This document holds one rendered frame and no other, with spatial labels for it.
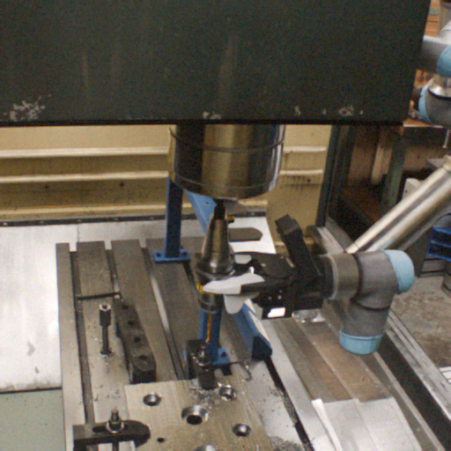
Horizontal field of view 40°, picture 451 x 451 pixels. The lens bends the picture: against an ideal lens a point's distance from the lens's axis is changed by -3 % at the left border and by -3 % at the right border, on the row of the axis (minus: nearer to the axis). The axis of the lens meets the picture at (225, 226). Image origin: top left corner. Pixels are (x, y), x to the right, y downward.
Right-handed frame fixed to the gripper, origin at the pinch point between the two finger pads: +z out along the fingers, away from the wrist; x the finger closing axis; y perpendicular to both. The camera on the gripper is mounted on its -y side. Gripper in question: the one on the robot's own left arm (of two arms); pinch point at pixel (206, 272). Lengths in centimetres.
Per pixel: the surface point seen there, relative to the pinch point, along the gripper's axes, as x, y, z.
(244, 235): 23.3, 6.9, -13.4
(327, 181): 100, 31, -67
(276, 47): -12.5, -37.5, -2.1
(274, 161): -6.1, -20.8, -6.1
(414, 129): 186, 41, -153
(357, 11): -12.5, -42.1, -11.4
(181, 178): -3.8, -17.6, 5.8
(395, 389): 30, 61, -64
